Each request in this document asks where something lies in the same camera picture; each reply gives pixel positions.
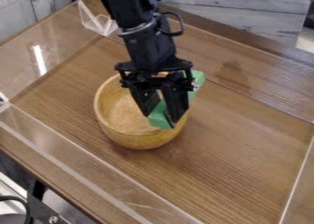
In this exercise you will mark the black metal table leg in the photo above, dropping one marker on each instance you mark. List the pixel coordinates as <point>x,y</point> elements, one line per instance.
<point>39,211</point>

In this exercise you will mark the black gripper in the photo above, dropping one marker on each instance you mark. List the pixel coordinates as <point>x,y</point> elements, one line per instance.
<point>154,68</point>

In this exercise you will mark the clear acrylic corner bracket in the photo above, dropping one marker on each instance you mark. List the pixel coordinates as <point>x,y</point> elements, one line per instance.
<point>101,24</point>

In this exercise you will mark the green rectangular block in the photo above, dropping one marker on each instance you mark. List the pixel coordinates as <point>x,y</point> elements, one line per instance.
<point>180,87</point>

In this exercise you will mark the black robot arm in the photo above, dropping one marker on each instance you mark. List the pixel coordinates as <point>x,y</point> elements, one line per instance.
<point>136,11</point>

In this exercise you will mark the brown wooden bowl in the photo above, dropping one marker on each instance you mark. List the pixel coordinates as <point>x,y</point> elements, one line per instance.
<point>122,121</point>

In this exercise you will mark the clear acrylic tray walls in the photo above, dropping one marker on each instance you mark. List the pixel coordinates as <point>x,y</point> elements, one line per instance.
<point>240,166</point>

